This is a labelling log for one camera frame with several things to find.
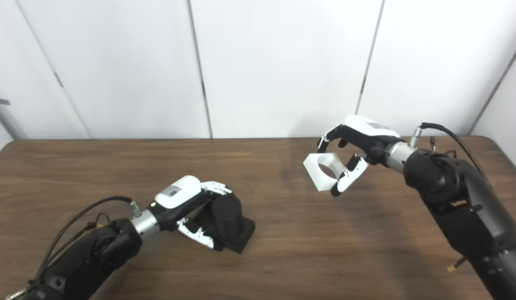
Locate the thin wire on right arm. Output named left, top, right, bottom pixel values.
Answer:
left=427, top=137, right=456, bottom=158

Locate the thin wire on left arm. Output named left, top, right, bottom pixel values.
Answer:
left=85, top=212, right=110, bottom=230

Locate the black peg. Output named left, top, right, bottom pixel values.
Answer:
left=191, top=194, right=256, bottom=255

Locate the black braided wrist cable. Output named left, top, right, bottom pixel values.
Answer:
left=409, top=122, right=492, bottom=188
left=6, top=196, right=143, bottom=300

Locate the black braided left wrist cable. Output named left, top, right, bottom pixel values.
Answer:
left=6, top=196, right=143, bottom=300

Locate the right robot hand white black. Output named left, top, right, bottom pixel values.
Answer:
left=316, top=115, right=402, bottom=198

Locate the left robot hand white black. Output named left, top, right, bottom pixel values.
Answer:
left=152, top=175, right=233, bottom=250

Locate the thin wire on arm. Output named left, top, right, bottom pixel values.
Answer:
left=85, top=212, right=110, bottom=230
left=427, top=137, right=456, bottom=158

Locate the black braided right wrist cable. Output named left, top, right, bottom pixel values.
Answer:
left=409, top=122, right=492, bottom=188

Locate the white square piece with hole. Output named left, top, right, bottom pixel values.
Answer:
left=303, top=152, right=348, bottom=192

